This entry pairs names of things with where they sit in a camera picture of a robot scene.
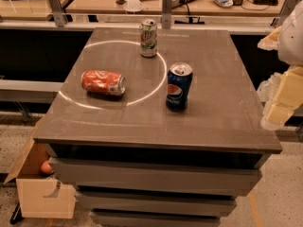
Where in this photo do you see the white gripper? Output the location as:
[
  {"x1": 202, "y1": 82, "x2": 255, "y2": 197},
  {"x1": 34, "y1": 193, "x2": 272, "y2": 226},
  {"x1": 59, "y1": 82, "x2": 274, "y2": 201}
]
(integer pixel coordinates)
[{"x1": 257, "y1": 26, "x2": 303, "y2": 131}]

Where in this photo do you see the green white 7up can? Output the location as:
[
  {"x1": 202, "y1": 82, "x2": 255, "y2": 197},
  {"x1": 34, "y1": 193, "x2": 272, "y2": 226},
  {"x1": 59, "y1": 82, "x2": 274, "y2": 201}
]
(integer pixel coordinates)
[{"x1": 139, "y1": 19, "x2": 157, "y2": 58}]

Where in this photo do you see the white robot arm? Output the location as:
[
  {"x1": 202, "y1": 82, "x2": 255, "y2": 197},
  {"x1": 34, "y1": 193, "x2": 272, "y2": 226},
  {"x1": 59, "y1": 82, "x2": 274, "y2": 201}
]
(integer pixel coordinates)
[{"x1": 258, "y1": 1, "x2": 303, "y2": 131}]

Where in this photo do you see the blue Pepsi can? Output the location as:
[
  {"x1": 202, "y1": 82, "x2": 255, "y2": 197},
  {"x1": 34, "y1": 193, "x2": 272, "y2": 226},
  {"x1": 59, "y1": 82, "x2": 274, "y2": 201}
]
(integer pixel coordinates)
[{"x1": 166, "y1": 62, "x2": 193, "y2": 111}]

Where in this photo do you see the crushed orange soda can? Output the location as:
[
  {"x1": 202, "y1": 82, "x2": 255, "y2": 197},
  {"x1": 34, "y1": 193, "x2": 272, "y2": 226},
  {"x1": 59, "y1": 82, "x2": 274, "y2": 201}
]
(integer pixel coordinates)
[{"x1": 80, "y1": 70, "x2": 126, "y2": 96}]

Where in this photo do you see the clear plastic cup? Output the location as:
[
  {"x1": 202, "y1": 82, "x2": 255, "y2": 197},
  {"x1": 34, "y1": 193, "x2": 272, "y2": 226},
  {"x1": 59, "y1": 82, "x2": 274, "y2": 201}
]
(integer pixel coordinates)
[{"x1": 123, "y1": 0, "x2": 144, "y2": 13}]

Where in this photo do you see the grey drawer cabinet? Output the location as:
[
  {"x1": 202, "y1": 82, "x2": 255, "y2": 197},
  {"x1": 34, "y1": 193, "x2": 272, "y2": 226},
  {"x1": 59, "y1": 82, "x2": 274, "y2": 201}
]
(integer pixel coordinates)
[{"x1": 35, "y1": 28, "x2": 281, "y2": 227}]

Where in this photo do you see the orange ball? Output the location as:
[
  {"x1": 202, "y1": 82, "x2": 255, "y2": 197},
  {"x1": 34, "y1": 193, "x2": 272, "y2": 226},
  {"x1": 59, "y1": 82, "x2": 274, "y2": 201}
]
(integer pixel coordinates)
[{"x1": 41, "y1": 161, "x2": 53, "y2": 175}]

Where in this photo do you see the cardboard box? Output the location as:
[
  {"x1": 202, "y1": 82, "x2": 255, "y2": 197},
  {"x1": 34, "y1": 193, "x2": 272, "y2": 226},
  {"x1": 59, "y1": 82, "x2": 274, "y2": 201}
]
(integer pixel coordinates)
[{"x1": 5, "y1": 120, "x2": 76, "y2": 218}]

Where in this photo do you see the metal bracket right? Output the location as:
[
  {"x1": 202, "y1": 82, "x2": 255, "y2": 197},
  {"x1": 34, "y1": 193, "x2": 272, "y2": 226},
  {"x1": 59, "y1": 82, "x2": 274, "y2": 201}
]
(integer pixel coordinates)
[{"x1": 272, "y1": 0, "x2": 300, "y2": 27}]

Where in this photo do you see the metal bracket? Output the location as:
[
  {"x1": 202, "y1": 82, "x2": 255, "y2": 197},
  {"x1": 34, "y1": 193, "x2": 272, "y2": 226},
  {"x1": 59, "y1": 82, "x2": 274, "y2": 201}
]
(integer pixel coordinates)
[
  {"x1": 272, "y1": 0, "x2": 300, "y2": 27},
  {"x1": 161, "y1": 0, "x2": 172, "y2": 29},
  {"x1": 47, "y1": 0, "x2": 67, "y2": 27}
]

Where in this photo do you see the metal bracket middle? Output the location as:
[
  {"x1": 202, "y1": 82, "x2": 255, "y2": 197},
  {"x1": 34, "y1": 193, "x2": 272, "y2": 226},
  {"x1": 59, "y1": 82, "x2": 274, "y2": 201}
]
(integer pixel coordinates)
[{"x1": 161, "y1": 0, "x2": 172, "y2": 29}]

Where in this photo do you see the metal bracket left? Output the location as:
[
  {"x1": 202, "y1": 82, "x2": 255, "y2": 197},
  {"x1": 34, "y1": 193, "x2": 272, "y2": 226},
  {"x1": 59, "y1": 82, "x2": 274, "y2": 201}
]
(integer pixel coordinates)
[{"x1": 47, "y1": 0, "x2": 67, "y2": 27}]

